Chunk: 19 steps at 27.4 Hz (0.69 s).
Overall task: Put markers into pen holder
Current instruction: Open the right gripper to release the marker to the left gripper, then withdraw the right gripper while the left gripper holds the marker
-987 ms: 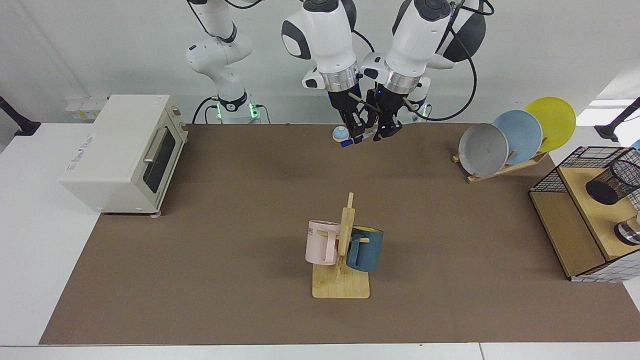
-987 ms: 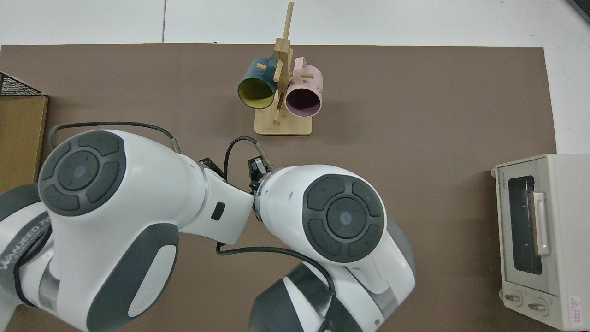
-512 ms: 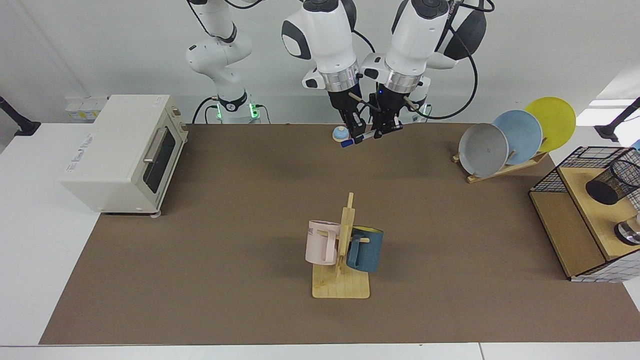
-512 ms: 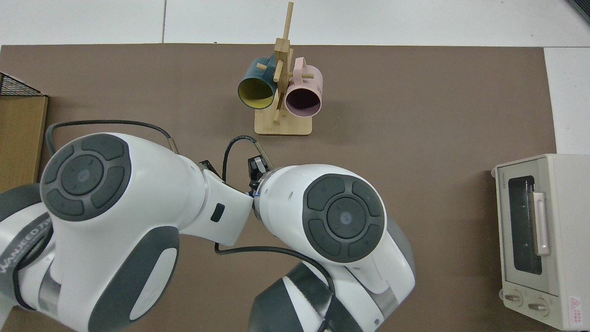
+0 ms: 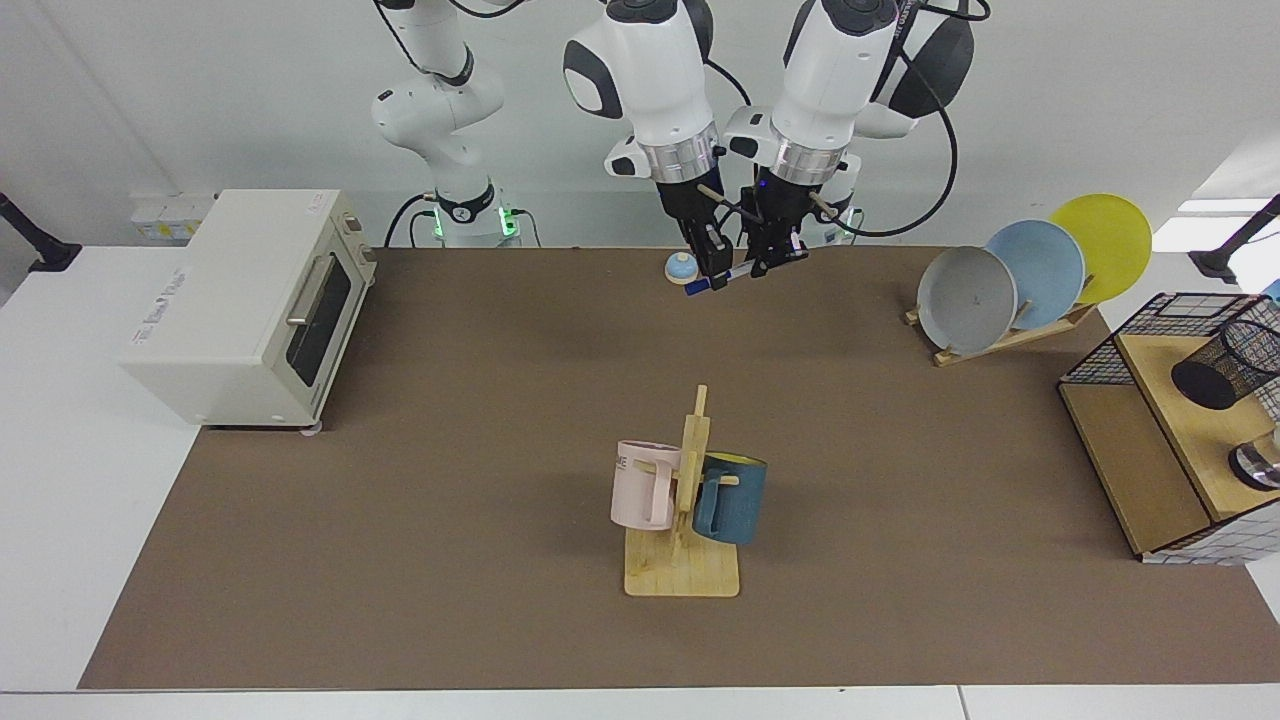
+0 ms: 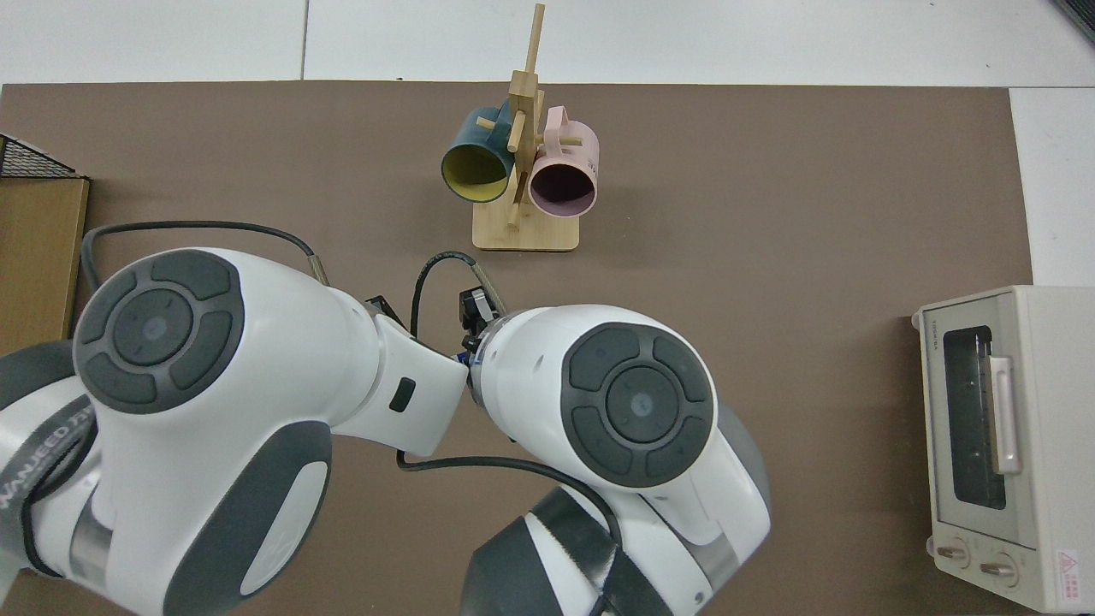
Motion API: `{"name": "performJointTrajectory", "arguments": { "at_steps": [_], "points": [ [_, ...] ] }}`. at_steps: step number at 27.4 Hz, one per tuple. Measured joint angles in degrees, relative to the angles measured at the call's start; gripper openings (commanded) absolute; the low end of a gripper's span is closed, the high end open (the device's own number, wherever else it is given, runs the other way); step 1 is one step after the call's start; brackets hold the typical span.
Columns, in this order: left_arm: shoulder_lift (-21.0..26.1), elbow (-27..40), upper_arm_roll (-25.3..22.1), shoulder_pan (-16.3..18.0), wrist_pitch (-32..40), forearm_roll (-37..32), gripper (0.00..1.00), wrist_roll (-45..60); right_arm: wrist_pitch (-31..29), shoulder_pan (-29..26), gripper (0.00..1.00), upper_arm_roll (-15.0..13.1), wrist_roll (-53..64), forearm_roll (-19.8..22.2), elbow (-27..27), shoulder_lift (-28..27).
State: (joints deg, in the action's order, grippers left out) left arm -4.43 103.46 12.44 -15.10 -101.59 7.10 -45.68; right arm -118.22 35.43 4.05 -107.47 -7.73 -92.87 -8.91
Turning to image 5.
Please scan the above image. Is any pale toaster oven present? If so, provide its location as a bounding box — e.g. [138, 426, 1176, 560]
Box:
[117, 188, 379, 434]

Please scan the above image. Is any white tiled board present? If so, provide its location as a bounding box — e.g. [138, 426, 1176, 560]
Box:
[1139, 496, 1280, 568]

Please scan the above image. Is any black clamp stand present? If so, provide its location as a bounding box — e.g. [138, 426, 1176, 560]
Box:
[0, 191, 84, 274]
[1187, 194, 1280, 285]

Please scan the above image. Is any glass lid with silver rim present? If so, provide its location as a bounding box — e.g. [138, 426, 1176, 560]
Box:
[1229, 428, 1280, 492]

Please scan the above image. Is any wooden plate rack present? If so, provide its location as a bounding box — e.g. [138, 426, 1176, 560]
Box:
[904, 302, 1099, 369]

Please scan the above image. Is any yellow plate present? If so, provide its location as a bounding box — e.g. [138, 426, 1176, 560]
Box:
[1049, 192, 1154, 307]

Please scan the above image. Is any light blue plate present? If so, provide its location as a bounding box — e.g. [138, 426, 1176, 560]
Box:
[984, 219, 1087, 332]

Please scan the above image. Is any wire basket with wooden floor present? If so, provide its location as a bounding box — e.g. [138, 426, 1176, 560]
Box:
[1057, 291, 1280, 561]

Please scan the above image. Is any dark teal mug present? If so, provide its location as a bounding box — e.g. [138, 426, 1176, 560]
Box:
[691, 451, 769, 547]

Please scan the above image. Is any blue and white marker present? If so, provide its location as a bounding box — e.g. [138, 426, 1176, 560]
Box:
[684, 252, 801, 297]

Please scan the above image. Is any black mesh pen holder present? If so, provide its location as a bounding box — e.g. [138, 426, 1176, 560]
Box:
[1170, 319, 1280, 412]

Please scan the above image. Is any white power strip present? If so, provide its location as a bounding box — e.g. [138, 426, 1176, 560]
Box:
[129, 191, 220, 244]

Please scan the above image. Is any pink mug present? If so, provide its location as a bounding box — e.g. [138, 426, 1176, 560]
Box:
[610, 439, 684, 532]

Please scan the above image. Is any grey plate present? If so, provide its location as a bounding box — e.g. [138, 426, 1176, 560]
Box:
[916, 245, 1019, 357]

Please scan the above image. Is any brown table cloth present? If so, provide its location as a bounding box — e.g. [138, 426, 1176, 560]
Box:
[78, 245, 1280, 692]

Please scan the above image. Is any wooden cup stand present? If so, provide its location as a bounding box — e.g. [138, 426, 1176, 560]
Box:
[623, 384, 742, 600]

